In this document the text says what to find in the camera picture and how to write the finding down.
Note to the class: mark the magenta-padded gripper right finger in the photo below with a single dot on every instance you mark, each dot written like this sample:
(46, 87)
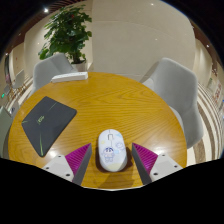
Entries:
(161, 165)

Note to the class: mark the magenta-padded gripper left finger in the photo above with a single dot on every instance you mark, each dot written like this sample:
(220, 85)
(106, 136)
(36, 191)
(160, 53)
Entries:
(63, 166)

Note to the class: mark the white cartoon-print computer mouse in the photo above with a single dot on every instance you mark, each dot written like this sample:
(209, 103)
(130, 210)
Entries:
(112, 150)

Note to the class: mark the black mouse pad green lines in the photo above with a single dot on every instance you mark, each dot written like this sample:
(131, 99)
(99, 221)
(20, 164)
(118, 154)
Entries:
(46, 123)

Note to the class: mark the grey-green upholstered armchair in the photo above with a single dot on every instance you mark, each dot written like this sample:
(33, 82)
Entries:
(4, 130)

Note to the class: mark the grey shell chair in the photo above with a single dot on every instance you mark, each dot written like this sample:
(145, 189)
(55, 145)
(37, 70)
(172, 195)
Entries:
(178, 90)
(48, 71)

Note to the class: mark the white power strip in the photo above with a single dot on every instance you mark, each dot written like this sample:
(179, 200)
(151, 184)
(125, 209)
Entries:
(69, 77)

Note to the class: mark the small pale wooden-legged chair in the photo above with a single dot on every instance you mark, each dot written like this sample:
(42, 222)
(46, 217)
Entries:
(19, 80)

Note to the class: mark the green potted plant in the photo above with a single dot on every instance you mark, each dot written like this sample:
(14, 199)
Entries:
(68, 31)

